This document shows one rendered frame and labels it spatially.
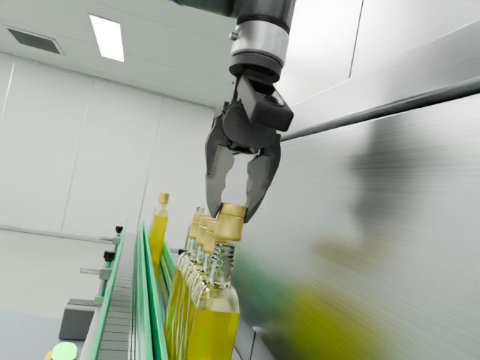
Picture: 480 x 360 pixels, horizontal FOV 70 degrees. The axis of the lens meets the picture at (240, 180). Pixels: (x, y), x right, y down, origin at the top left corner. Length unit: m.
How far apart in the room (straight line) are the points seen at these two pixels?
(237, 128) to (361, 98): 0.16
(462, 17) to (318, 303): 0.35
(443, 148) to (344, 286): 0.18
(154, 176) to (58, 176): 1.53
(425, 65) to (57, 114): 6.26
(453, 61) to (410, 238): 0.17
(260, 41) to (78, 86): 6.12
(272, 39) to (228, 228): 0.25
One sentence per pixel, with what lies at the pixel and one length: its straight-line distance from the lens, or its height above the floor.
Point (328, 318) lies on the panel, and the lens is 0.44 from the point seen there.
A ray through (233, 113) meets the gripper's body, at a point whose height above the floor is 1.30.
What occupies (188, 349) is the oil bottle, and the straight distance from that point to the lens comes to 0.45.
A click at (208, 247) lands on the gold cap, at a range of 0.49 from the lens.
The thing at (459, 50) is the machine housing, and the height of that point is 1.37.
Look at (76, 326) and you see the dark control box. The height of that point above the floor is 0.79.
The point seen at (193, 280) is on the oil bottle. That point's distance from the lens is 0.49.
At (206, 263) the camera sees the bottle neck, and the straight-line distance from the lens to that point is 0.50.
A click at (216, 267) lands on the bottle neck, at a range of 0.44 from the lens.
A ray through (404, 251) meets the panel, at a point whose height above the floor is 1.18.
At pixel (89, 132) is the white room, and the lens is 6.37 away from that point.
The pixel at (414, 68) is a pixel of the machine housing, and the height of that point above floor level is 1.37.
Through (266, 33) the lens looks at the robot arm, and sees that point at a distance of 0.47.
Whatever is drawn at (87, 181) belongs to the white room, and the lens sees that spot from 6.33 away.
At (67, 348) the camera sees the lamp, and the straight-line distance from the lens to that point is 0.81.
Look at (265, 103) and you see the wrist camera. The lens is 0.37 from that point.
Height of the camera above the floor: 1.20
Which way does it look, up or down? 3 degrees up
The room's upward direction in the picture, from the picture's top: 11 degrees clockwise
